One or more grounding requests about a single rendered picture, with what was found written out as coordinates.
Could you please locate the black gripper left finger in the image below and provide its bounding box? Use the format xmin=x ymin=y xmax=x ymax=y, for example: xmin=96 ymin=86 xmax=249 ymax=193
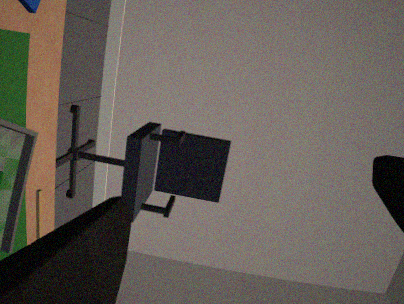
xmin=0 ymin=196 xmax=132 ymax=304

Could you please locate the green putting mat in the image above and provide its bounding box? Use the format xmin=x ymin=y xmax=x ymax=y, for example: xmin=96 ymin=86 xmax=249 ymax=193
xmin=0 ymin=28 xmax=31 ymax=261

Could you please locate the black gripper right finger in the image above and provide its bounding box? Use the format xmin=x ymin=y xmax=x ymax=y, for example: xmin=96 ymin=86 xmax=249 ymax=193
xmin=372 ymin=155 xmax=404 ymax=232

